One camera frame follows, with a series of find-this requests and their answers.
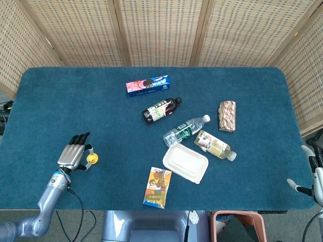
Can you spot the pale yellow drink bottle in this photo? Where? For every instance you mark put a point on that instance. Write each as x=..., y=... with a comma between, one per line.
x=214, y=146

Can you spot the white pulp food container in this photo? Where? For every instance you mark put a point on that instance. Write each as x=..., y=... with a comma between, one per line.
x=185, y=162

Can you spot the orange printed snack box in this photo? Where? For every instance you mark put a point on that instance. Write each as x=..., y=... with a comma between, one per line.
x=157, y=186

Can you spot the gold red wrapped package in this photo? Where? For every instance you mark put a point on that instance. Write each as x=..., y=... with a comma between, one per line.
x=227, y=116

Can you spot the yellow rubber duck toy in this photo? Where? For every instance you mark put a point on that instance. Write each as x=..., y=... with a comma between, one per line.
x=93, y=159

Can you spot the clear green-label water bottle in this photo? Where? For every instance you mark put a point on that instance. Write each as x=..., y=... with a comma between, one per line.
x=184, y=131

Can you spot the blue cookie box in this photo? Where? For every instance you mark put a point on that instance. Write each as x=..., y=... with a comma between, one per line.
x=149, y=86

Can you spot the brown tea bottle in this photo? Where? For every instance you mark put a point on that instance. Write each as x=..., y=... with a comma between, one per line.
x=156, y=112

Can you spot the blue plush table cloth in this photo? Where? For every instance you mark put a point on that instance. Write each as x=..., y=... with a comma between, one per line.
x=101, y=113

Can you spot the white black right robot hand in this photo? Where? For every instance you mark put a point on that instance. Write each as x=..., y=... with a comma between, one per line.
x=317, y=176

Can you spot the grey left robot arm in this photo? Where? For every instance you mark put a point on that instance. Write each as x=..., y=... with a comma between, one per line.
x=48, y=199

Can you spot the woven rattan folding screen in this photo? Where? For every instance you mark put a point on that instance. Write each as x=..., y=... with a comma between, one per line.
x=161, y=30

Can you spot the grey robot torso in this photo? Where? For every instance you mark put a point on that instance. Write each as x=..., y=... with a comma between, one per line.
x=151, y=227

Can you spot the pink plastic stool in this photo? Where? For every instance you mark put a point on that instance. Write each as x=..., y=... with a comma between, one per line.
x=255, y=218

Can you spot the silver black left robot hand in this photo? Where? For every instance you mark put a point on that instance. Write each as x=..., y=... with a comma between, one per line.
x=70, y=156

